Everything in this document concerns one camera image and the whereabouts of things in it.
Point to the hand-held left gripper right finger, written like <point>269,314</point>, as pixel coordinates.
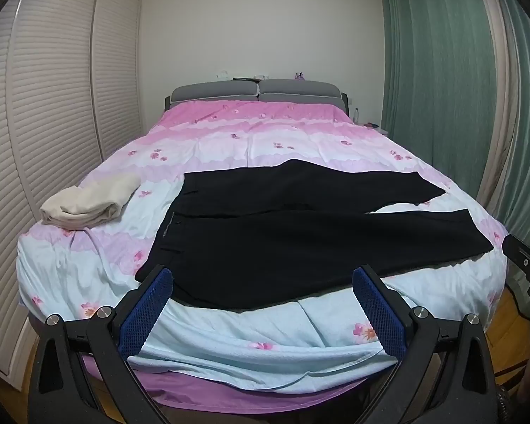
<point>377,313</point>

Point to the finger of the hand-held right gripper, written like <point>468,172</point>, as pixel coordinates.
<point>516,251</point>

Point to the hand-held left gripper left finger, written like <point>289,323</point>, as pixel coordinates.
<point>148,313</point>

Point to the black pants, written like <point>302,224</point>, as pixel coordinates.
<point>291,243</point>

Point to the purple bed sheet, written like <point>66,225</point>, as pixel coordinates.
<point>229,391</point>

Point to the folded beige garment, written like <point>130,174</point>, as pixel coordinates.
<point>88,198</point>

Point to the white nightstand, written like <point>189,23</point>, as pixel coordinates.
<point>382,130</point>

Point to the green curtain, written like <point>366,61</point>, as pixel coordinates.
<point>441,75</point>

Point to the clear plastic bottle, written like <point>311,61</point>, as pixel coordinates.
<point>356,115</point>

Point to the pink floral duvet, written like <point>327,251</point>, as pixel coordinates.
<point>256,141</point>

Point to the grey headboard cushion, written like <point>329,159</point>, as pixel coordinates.
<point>212,92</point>
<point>298,92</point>

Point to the white louvered wardrobe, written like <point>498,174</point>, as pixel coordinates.
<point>48,97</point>

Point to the flat black device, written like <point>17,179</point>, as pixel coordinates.
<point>245,79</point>

